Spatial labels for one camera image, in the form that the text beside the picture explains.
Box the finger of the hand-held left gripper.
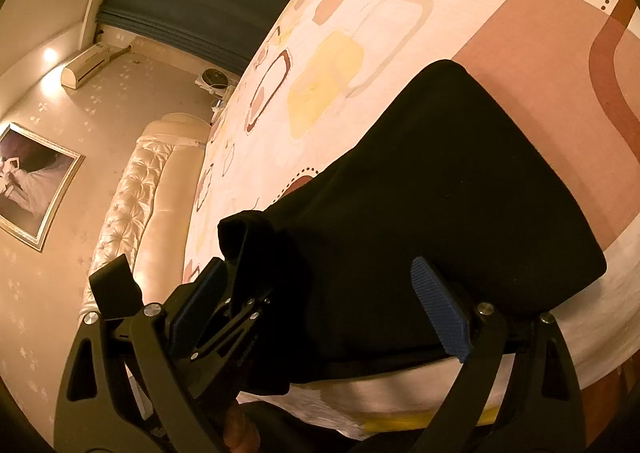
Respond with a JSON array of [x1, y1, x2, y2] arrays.
[[192, 243, 276, 369], [89, 255, 143, 321]]

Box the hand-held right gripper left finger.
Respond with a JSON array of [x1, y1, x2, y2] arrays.
[[52, 258, 229, 453]]

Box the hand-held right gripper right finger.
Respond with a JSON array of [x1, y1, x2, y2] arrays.
[[410, 257, 586, 453]]

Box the black pants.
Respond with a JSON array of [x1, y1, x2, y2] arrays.
[[217, 59, 607, 396]]

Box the person's left hand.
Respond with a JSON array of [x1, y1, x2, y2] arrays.
[[222, 405, 263, 453]]

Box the cream tufted headboard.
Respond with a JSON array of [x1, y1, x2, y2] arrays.
[[82, 113, 211, 321]]

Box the small white fan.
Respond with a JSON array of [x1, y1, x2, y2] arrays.
[[194, 67, 240, 96]]

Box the bed with patterned sheet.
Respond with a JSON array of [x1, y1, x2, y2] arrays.
[[182, 0, 640, 439]]

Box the framed wall picture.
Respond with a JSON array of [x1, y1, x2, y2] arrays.
[[0, 122, 86, 252]]

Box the white wall air conditioner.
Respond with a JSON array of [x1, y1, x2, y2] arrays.
[[60, 43, 132, 90]]

